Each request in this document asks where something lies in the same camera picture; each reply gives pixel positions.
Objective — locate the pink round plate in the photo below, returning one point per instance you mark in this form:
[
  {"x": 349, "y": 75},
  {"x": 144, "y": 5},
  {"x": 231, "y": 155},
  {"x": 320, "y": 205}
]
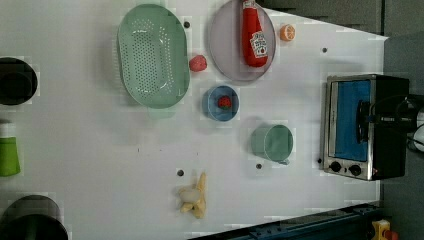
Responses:
[{"x": 225, "y": 42}]

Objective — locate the black oven knob upper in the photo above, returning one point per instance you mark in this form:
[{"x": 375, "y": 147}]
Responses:
[{"x": 335, "y": 166}]

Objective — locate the yellow red emergency button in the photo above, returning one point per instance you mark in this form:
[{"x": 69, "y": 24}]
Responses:
[{"x": 383, "y": 231}]

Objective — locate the black oven knob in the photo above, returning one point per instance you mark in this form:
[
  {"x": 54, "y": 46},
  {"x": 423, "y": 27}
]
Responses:
[
  {"x": 335, "y": 166},
  {"x": 355, "y": 170}
]

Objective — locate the blue metal frame rail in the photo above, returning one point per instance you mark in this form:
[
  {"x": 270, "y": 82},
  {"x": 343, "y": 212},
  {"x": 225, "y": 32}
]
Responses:
[{"x": 349, "y": 223}]

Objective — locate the green metal mug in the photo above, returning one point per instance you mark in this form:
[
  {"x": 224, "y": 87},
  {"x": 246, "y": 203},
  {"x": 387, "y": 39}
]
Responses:
[{"x": 272, "y": 142}]

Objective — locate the black toaster oven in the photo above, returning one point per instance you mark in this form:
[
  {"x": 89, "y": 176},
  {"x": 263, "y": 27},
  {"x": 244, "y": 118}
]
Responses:
[{"x": 386, "y": 150}]

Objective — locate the green perforated colander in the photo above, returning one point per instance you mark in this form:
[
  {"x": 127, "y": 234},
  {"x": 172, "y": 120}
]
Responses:
[{"x": 152, "y": 48}]

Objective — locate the blue glass oven door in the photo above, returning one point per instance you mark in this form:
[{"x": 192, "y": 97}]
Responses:
[{"x": 345, "y": 98}]

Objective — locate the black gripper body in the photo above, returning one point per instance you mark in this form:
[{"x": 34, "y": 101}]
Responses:
[{"x": 405, "y": 116}]

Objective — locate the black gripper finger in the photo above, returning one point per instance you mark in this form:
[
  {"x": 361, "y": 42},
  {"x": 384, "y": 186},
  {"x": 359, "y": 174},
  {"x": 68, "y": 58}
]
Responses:
[
  {"x": 374, "y": 121},
  {"x": 374, "y": 116}
]

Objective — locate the small strawberry in bowl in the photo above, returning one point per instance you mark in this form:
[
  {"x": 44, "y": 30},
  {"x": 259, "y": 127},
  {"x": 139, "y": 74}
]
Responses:
[{"x": 224, "y": 102}]

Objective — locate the red toy strawberry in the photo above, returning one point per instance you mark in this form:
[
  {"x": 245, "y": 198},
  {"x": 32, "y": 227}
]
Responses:
[{"x": 198, "y": 63}]

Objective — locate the black oven knob lower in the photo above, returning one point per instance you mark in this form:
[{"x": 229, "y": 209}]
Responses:
[{"x": 355, "y": 170}]

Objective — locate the orange slice toy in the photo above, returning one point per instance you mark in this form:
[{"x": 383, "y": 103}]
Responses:
[{"x": 287, "y": 32}]

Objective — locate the red ketchup bottle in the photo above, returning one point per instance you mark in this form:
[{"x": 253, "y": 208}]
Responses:
[{"x": 254, "y": 44}]

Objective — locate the green plastic cup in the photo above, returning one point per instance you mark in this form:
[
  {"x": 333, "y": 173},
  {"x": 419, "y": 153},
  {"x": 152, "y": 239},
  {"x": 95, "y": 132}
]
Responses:
[{"x": 9, "y": 160}]

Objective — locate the blue small bowl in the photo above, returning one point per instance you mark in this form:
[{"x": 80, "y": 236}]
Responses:
[{"x": 210, "y": 103}]

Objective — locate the black cylinder post upper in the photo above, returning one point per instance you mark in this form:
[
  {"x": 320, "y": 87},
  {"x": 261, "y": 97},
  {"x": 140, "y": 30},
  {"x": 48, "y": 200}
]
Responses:
[{"x": 18, "y": 81}]

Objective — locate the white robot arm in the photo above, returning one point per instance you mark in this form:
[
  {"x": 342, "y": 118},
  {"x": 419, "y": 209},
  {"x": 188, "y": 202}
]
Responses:
[{"x": 414, "y": 139}]

